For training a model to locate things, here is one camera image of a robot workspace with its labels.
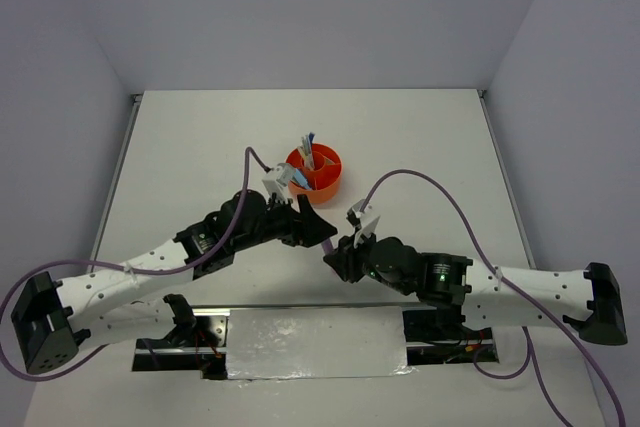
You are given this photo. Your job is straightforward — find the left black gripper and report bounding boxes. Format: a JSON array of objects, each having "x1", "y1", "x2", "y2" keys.
[{"x1": 232, "y1": 191, "x2": 337, "y2": 252}]

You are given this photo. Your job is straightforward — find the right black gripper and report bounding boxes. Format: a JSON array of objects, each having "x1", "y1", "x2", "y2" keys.
[{"x1": 323, "y1": 224, "x2": 413, "y2": 294}]

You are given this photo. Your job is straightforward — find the yellow thin highlighter pen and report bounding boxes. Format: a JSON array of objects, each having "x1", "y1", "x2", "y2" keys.
[{"x1": 297, "y1": 144, "x2": 310, "y2": 166}]

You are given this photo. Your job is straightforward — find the blue white pen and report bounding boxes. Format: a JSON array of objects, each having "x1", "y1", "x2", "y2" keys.
[{"x1": 302, "y1": 132, "x2": 315, "y2": 154}]

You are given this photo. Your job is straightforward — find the pink purple highlighter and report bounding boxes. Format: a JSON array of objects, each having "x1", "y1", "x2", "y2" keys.
[{"x1": 321, "y1": 239, "x2": 334, "y2": 255}]

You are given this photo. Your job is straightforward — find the blue translucent correction tape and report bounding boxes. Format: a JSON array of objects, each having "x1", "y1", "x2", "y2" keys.
[{"x1": 294, "y1": 169, "x2": 313, "y2": 190}]

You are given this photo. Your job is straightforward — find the grey purple pen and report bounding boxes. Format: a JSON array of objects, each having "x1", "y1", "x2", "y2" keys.
[{"x1": 305, "y1": 152, "x2": 316, "y2": 170}]

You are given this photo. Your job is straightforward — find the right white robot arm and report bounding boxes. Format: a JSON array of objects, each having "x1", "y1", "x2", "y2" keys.
[{"x1": 323, "y1": 236, "x2": 628, "y2": 346}]

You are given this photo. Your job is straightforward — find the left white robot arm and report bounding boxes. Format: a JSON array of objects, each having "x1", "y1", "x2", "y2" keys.
[{"x1": 10, "y1": 190, "x2": 337, "y2": 376}]

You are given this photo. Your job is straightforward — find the orange round desk organizer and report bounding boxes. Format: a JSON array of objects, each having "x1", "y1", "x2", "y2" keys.
[{"x1": 286, "y1": 143, "x2": 343, "y2": 205}]

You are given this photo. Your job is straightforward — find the silver tape sheet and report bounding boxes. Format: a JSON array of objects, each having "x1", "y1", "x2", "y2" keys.
[{"x1": 226, "y1": 306, "x2": 411, "y2": 380}]

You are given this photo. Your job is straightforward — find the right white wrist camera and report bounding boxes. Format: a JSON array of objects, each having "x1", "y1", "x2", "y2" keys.
[{"x1": 346, "y1": 199, "x2": 380, "y2": 248}]

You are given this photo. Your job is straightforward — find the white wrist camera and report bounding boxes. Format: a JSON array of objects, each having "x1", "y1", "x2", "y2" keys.
[
  {"x1": 346, "y1": 199, "x2": 380, "y2": 248},
  {"x1": 262, "y1": 163, "x2": 295, "y2": 204}
]

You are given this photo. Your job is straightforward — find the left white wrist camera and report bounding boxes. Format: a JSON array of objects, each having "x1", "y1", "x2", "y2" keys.
[{"x1": 262, "y1": 163, "x2": 295, "y2": 204}]

